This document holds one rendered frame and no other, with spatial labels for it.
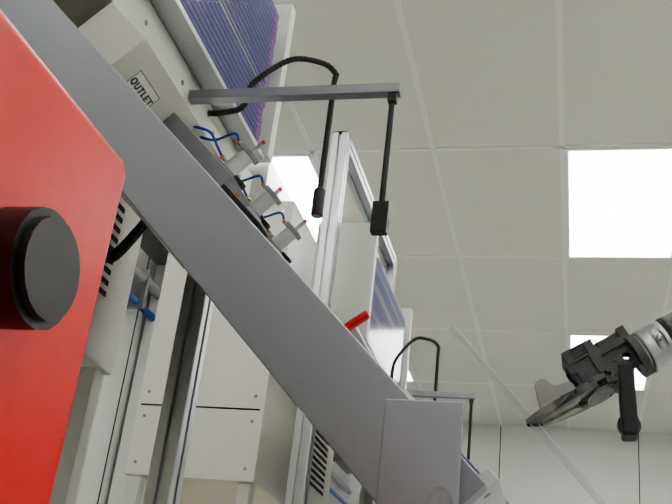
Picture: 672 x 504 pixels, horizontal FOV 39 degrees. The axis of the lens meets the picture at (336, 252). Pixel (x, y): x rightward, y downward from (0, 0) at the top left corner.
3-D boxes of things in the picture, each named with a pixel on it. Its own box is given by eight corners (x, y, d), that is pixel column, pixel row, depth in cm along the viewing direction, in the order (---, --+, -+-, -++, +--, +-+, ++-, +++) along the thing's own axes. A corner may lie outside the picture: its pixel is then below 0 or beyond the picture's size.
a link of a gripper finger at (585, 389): (551, 406, 152) (600, 381, 153) (557, 415, 151) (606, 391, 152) (552, 396, 148) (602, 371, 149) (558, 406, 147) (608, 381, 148)
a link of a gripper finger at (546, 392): (511, 397, 154) (563, 371, 154) (530, 429, 151) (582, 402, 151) (511, 390, 151) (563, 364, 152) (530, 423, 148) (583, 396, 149)
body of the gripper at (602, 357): (558, 370, 159) (623, 336, 159) (586, 415, 154) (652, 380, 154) (556, 354, 152) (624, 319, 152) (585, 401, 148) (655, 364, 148)
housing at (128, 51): (197, 286, 152) (267, 230, 153) (48, 112, 109) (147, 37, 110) (171, 253, 155) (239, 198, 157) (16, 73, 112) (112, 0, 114)
